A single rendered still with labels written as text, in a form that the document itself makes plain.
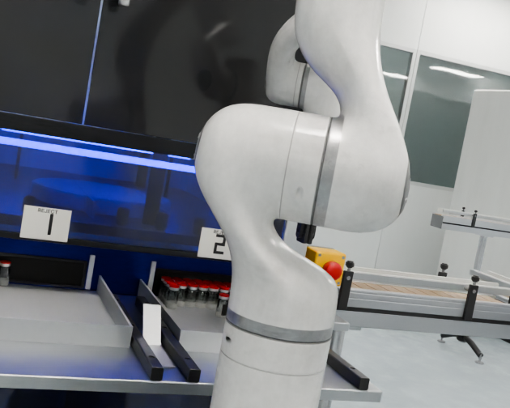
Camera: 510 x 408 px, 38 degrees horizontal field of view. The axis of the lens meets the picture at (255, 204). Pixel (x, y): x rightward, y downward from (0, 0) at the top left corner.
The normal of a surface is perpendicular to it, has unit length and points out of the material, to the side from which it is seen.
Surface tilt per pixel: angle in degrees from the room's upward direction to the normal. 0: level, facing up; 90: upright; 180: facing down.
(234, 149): 78
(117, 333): 90
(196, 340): 90
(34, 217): 90
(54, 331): 90
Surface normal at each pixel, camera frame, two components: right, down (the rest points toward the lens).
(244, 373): -0.50, 0.00
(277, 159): -0.09, -0.01
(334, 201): -0.17, 0.49
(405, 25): 0.34, 0.15
